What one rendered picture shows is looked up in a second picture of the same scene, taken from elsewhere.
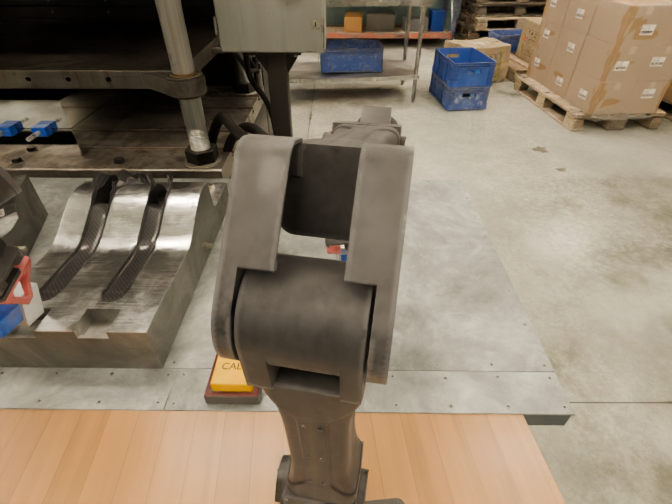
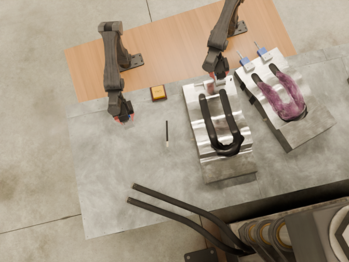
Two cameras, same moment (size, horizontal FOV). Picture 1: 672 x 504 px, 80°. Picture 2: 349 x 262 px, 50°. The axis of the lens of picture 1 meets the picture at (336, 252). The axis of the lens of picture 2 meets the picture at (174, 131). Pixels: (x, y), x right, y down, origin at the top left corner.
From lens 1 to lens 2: 1.70 m
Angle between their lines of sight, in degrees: 66
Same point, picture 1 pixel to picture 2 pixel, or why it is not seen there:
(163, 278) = (190, 107)
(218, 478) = (152, 70)
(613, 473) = (31, 190)
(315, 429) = not seen: hidden behind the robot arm
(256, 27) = not seen: outside the picture
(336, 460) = not seen: hidden behind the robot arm
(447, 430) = (98, 93)
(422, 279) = (106, 149)
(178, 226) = (199, 130)
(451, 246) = (94, 173)
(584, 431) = (37, 208)
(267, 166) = (115, 24)
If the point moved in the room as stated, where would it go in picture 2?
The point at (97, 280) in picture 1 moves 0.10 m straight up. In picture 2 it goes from (212, 101) to (213, 94)
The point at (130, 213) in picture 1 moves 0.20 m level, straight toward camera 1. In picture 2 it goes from (220, 130) to (191, 102)
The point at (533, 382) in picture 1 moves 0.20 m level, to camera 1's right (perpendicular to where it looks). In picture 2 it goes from (74, 113) to (36, 121)
